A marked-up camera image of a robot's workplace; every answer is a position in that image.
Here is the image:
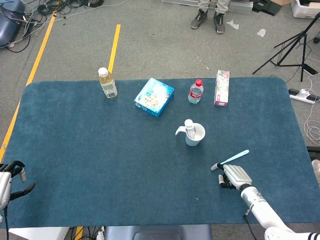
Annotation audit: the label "red cap soda bottle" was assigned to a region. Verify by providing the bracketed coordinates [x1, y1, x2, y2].
[187, 78, 204, 105]

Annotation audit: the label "white power strip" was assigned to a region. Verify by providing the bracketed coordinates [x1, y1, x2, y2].
[288, 87, 320, 105]

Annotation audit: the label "white cable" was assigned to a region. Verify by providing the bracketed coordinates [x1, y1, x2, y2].
[297, 54, 320, 143]

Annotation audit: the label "white plastic mug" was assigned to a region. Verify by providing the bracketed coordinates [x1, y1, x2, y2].
[175, 122, 206, 147]

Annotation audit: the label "black tripod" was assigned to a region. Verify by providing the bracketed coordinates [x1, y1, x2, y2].
[252, 12, 320, 83]

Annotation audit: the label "light blue toothbrush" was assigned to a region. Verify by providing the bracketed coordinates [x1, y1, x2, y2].
[210, 149, 250, 171]

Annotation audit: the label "black left hand cable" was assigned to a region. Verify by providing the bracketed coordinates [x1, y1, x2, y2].
[1, 207, 10, 240]

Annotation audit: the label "person's feet in shoes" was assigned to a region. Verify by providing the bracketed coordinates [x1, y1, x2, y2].
[190, 0, 232, 35]

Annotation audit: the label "grey blue seat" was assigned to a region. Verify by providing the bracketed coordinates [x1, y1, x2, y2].
[103, 224, 213, 240]

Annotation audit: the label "yellow drink bottle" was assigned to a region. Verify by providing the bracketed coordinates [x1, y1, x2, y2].
[97, 67, 118, 99]

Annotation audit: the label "pink floral box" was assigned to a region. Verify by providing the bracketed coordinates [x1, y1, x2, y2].
[213, 69, 231, 108]

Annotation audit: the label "blue cookie box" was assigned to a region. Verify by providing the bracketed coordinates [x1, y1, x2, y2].
[133, 77, 175, 119]

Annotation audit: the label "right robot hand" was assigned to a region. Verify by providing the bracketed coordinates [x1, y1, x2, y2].
[218, 163, 253, 192]

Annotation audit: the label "tangle of floor cables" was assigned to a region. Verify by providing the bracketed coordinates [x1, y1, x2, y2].
[0, 0, 105, 53]

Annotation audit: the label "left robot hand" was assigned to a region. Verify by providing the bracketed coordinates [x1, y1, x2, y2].
[0, 160, 37, 210]

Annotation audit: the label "white pink toothpaste tube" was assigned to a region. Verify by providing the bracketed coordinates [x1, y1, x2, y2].
[184, 119, 197, 140]

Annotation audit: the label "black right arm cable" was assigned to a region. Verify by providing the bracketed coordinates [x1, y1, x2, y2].
[242, 212, 258, 240]

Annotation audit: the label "white storage bin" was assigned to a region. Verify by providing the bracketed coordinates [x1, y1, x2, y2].
[289, 0, 320, 19]

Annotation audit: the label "blue table mat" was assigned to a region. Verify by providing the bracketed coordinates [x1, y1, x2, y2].
[0, 76, 320, 230]

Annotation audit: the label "dark blue machine base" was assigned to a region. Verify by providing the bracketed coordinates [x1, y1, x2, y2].
[0, 0, 26, 48]

